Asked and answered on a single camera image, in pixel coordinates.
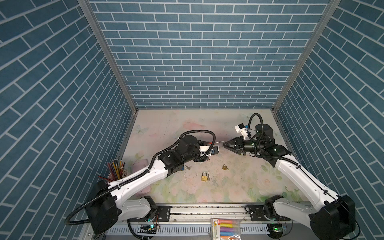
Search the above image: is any large brass padlock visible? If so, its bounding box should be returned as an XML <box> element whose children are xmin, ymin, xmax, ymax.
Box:
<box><xmin>201</xmin><ymin>172</ymin><xmax>210</xmax><ymax>182</ymax></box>

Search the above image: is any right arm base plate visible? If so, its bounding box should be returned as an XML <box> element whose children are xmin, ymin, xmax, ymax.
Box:
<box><xmin>245</xmin><ymin>205</ymin><xmax>291</xmax><ymax>222</ymax></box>

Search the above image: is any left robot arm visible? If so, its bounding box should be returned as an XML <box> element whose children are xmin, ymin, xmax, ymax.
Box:
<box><xmin>65</xmin><ymin>130</ymin><xmax>218</xmax><ymax>235</ymax></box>

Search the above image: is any aluminium rail frame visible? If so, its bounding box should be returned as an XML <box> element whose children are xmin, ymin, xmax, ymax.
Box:
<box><xmin>76</xmin><ymin>202</ymin><xmax>343</xmax><ymax>240</ymax></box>

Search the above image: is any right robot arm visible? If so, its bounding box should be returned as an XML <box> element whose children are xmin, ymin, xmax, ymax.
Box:
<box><xmin>223</xmin><ymin>113</ymin><xmax>362</xmax><ymax>240</ymax></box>

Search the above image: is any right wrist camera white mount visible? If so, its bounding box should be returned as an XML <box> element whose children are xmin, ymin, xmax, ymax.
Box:
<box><xmin>235</xmin><ymin>124</ymin><xmax>249</xmax><ymax>140</ymax></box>

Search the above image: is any pink pencil cup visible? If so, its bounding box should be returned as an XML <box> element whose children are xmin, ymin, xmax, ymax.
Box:
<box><xmin>98</xmin><ymin>160</ymin><xmax>127</xmax><ymax>183</ymax></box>

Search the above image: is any highlighter marker pack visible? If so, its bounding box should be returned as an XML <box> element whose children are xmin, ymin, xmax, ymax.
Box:
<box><xmin>211</xmin><ymin>218</ymin><xmax>242</xmax><ymax>240</ymax></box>

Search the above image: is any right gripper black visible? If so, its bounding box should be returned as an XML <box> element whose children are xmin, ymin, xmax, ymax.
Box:
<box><xmin>223</xmin><ymin>135</ymin><xmax>264</xmax><ymax>156</ymax></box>

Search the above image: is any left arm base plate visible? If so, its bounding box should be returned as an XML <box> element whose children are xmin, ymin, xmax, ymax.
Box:
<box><xmin>130</xmin><ymin>206</ymin><xmax>171</xmax><ymax>223</ymax></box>

